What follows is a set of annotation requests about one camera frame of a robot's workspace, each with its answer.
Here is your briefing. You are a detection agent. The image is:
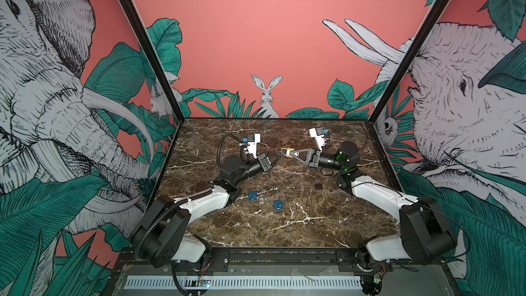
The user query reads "brass padlock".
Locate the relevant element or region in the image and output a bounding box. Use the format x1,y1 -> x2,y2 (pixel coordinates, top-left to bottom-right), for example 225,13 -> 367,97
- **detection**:
285,148 -> 294,158

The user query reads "blue padlock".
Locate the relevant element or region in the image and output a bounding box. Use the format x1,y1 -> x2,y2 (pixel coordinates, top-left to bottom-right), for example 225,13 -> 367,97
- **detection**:
248,191 -> 258,202
274,200 -> 284,212

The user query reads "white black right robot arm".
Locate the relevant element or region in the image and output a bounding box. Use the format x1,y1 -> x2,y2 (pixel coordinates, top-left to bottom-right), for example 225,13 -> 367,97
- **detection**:
286,141 -> 457,270

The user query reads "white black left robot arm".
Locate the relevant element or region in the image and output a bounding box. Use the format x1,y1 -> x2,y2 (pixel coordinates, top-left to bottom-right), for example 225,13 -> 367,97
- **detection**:
130,151 -> 284,271

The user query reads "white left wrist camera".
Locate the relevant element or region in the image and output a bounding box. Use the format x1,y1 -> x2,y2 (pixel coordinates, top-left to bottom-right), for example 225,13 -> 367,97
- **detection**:
241,133 -> 261,159

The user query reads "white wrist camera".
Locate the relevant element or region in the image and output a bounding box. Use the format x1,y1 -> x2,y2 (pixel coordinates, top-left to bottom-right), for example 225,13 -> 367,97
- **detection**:
309,127 -> 330,151
241,133 -> 261,159

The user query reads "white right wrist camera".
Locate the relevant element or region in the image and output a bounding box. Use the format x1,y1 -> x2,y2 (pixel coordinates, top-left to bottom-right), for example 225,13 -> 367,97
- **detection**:
309,127 -> 330,151

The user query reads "black corrugated left cable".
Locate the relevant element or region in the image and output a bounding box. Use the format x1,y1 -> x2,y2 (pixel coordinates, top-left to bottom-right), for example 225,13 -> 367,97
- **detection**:
216,132 -> 244,169

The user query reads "black front mounting rail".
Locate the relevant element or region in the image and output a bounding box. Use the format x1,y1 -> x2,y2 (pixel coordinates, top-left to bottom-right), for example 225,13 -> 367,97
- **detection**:
194,247 -> 392,275

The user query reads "white slotted cable duct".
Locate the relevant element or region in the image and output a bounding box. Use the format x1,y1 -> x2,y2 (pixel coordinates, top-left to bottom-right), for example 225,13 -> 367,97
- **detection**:
124,275 -> 362,291

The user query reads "black right corner frame post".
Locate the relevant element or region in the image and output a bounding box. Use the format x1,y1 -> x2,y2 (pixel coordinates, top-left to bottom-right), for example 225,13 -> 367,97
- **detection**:
368,0 -> 450,123

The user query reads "black corner frame post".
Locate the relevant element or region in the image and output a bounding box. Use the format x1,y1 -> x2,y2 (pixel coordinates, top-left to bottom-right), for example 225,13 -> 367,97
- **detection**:
368,0 -> 450,123
119,0 -> 185,123

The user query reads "black left corner frame post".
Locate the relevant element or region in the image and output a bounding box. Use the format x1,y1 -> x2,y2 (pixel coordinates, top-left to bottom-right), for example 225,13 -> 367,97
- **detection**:
119,0 -> 185,123

